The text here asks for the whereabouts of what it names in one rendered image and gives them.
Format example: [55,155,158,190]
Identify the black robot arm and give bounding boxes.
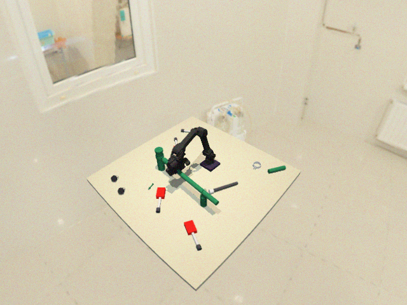
[167,126,216,170]

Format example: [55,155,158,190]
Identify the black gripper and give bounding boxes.
[166,158,190,176]

